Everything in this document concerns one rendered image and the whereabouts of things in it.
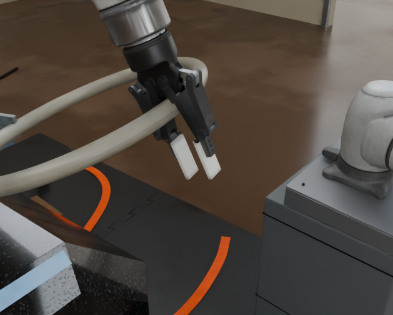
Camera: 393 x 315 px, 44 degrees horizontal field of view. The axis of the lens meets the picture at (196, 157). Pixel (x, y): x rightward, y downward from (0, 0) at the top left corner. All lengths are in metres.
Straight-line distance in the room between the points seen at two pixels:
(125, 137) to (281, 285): 1.00
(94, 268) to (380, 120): 0.79
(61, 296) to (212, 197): 1.70
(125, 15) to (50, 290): 0.69
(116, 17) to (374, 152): 0.82
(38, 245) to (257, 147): 2.25
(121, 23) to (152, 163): 2.41
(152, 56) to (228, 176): 2.28
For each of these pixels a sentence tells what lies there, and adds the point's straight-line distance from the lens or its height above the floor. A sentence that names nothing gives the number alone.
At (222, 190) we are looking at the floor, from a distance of 2.81.
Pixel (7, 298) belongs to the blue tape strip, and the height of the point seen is 0.84.
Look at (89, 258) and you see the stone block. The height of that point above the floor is 0.79.
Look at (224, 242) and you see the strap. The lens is 2.43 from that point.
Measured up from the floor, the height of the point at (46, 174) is 1.26.
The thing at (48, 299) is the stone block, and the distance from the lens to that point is 1.17.
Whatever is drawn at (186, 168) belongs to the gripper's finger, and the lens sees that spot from 0.79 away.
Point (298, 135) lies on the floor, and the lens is 3.43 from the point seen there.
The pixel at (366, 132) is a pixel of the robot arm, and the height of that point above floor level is 1.04.
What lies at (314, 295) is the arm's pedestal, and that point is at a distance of 1.53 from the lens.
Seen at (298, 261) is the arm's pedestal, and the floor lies 0.63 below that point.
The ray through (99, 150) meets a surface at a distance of 0.68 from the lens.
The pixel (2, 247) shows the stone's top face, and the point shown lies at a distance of 1.23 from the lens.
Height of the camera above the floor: 1.63
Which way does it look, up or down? 32 degrees down
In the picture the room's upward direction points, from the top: straight up
